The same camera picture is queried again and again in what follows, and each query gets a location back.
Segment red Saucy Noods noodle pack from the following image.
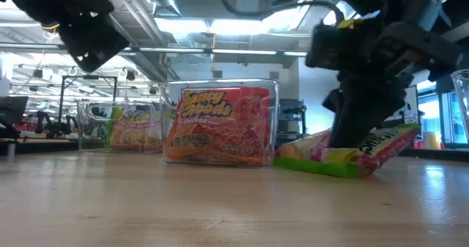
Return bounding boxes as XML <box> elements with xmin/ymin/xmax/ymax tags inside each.
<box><xmin>163</xmin><ymin>86</ymin><xmax>273</xmax><ymax>166</ymax></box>

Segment black equipment cart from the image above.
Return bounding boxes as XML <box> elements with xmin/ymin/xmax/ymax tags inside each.
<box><xmin>277</xmin><ymin>98</ymin><xmax>308</xmax><ymax>147</ymax></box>

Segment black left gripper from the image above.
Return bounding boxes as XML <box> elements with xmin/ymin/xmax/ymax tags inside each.
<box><xmin>58</xmin><ymin>18</ymin><xmax>130</xmax><ymax>74</ymax></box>

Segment green-edged shrimp ramen pack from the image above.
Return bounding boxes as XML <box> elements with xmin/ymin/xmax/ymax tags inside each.
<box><xmin>105</xmin><ymin>106</ymin><xmax>163</xmax><ymax>153</ymax></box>
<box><xmin>273</xmin><ymin>123</ymin><xmax>421</xmax><ymax>180</ymax></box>

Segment black monitor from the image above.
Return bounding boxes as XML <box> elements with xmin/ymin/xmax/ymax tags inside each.
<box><xmin>0</xmin><ymin>95</ymin><xmax>29</xmax><ymax>140</ymax></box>

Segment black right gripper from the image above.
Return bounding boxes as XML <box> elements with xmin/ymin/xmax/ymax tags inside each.
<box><xmin>306</xmin><ymin>18</ymin><xmax>462</xmax><ymax>150</ymax></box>

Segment black gantry rack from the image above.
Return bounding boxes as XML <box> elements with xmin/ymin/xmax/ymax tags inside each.
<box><xmin>57</xmin><ymin>74</ymin><xmax>119</xmax><ymax>105</ymax></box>

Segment clear plastic bin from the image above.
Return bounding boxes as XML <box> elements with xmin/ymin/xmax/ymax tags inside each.
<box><xmin>75</xmin><ymin>100</ymin><xmax>164</xmax><ymax>155</ymax></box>
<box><xmin>449</xmin><ymin>69</ymin><xmax>469</xmax><ymax>140</ymax></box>
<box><xmin>158</xmin><ymin>78</ymin><xmax>281</xmax><ymax>167</ymax></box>

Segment long ceiling light strip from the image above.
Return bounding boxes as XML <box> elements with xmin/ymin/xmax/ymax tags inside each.
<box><xmin>0</xmin><ymin>43</ymin><xmax>309</xmax><ymax>59</ymax></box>

